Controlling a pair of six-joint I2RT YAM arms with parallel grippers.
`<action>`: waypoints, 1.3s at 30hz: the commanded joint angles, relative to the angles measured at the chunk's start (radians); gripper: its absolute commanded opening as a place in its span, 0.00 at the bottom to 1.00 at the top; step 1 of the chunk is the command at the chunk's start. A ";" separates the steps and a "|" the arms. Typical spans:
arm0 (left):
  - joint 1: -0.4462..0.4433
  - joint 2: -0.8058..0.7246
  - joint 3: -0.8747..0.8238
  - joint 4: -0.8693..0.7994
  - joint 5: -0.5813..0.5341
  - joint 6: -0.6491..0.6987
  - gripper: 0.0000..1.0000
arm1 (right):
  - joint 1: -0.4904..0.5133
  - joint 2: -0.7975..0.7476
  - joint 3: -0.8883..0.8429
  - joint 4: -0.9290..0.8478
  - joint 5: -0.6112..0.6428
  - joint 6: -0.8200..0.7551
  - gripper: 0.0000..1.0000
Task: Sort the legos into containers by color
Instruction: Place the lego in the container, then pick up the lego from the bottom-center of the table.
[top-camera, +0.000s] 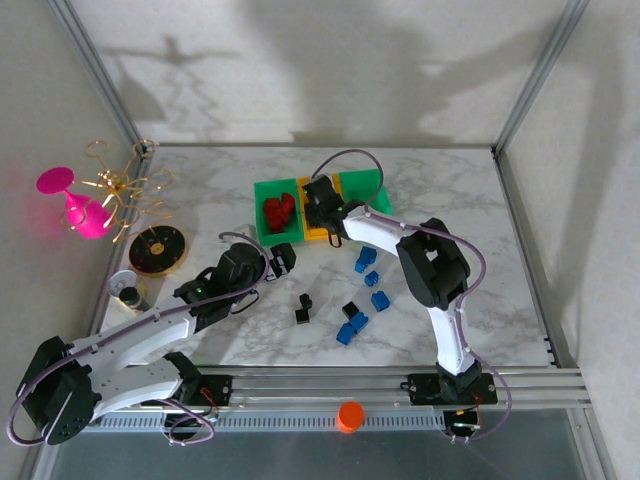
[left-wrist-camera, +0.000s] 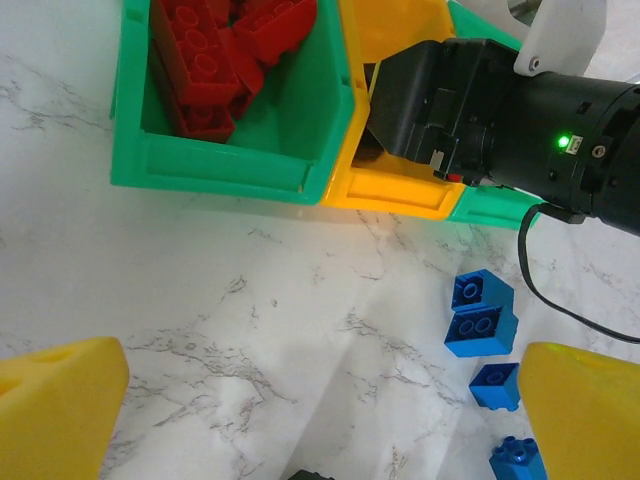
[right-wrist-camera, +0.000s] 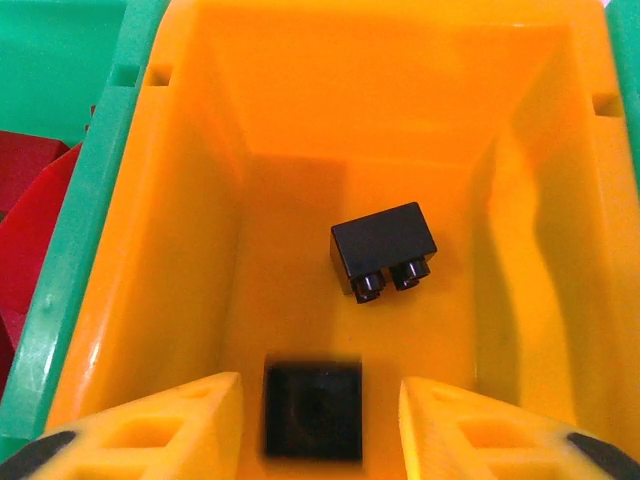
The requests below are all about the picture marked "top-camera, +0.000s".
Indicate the long red lego brick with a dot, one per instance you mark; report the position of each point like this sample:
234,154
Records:
280,222

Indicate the blue lego brick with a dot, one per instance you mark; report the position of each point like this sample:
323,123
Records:
346,334
360,322
369,254
361,265
381,301
371,278

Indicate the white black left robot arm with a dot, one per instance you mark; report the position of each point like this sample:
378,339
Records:
150,327

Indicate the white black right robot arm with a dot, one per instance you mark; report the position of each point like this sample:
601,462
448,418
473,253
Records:
370,232

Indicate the yellow plastic bin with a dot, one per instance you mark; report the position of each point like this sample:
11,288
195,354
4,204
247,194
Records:
300,187

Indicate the green plastic bin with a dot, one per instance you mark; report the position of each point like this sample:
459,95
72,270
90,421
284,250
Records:
262,230
360,185

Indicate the black gold-rimmed round base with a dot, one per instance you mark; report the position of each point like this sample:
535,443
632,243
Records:
157,250

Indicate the small dark bottle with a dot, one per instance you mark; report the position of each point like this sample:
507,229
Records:
134,299

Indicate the white-topped tin can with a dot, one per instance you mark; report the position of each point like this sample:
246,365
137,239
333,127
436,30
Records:
122,282

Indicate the pink wine glass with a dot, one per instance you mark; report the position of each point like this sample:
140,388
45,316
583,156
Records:
82,220

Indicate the orange round cap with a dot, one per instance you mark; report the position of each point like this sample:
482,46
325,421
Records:
351,416

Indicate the thin aluminium table-edge rail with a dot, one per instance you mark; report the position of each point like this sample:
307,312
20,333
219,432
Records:
250,145

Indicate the aluminium mounting rail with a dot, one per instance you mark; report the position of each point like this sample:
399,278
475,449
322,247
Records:
320,385

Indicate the aluminium frame post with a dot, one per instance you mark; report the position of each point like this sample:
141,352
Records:
540,75
95,75

